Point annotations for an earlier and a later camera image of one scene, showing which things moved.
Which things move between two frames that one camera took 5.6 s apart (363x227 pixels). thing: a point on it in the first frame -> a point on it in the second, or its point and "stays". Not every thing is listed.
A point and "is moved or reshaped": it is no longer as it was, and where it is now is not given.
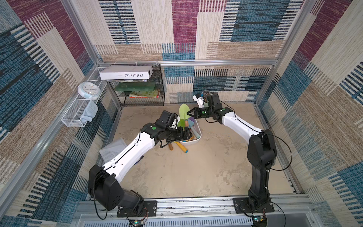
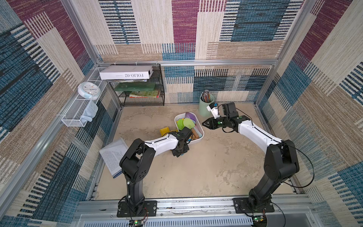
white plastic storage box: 194,129 is moved or reshaped
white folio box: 127,73 stays
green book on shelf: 135,86 stays
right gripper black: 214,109 -> 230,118
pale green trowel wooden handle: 184,113 -> 189,123
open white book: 108,152 stays
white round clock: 89,90 stays
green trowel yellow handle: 181,123 stays
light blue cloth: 90,110 stays
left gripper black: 180,136 -> 186,149
